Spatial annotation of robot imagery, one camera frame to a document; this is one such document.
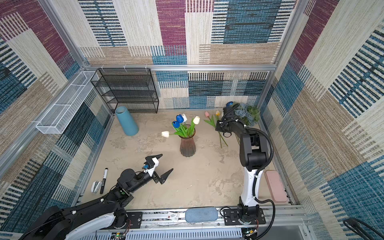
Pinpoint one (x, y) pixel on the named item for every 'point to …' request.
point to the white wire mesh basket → (59, 116)
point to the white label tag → (173, 216)
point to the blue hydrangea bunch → (249, 115)
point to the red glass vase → (187, 147)
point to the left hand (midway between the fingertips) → (166, 160)
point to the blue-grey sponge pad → (201, 214)
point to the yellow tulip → (217, 113)
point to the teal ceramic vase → (127, 122)
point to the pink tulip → (211, 122)
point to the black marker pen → (105, 175)
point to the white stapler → (96, 186)
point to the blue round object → (229, 103)
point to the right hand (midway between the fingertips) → (219, 128)
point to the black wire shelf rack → (131, 88)
